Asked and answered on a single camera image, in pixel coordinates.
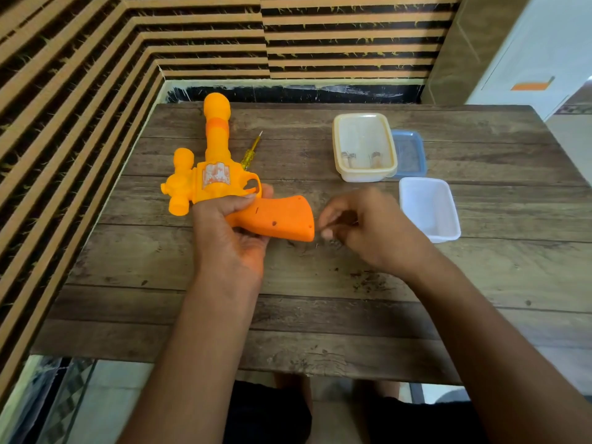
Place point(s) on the person's left thumb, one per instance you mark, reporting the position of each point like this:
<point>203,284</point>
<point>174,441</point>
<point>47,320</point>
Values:
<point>222,205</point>

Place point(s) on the orange sticker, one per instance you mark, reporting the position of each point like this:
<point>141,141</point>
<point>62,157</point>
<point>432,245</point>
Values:
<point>532,85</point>

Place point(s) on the orange toy gun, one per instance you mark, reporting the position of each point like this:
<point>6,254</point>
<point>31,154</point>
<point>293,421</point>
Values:
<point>217,134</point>

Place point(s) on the person's right hand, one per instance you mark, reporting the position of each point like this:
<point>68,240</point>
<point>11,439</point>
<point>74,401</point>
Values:
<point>384,231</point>

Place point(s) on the blue plastic lid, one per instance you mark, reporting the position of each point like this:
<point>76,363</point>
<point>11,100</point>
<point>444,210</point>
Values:
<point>410,154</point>

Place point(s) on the clear container with cream rim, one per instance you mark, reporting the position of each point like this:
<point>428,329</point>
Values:
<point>365,138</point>

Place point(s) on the person's left hand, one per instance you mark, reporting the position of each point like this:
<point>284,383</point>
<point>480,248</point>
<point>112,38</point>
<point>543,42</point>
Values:
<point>217,254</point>

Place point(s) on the person's left forearm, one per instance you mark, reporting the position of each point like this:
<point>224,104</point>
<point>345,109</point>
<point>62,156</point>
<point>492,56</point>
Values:
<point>194,365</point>

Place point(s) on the person's right forearm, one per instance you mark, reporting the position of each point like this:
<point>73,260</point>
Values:
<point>499,365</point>

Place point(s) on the small metal screw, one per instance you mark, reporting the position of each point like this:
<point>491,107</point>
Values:
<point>375,157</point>
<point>349,157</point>

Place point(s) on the white plastic container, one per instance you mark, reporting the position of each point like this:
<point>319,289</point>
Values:
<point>428,208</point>

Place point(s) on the person's black shorts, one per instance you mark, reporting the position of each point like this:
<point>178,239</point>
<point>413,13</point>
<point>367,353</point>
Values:
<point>263,418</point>

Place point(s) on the person's right thumb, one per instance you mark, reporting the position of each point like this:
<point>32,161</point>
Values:
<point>335,235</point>

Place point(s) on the white door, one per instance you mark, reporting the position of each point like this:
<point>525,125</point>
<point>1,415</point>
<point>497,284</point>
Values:
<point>545,41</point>

